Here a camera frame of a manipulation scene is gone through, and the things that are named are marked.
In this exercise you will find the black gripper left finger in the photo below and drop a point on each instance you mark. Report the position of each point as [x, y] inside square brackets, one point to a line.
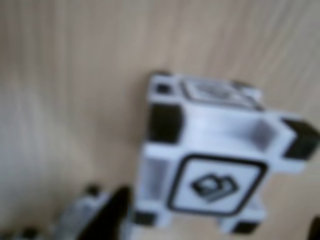
[110, 217]

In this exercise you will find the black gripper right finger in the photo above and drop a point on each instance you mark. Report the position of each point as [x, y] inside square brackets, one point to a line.
[315, 230]

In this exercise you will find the white cube lamp symbol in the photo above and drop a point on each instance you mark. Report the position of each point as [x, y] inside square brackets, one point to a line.
[80, 212]

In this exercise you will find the white cube stacked-diamonds symbol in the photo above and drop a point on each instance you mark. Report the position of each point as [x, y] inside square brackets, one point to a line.
[220, 125]

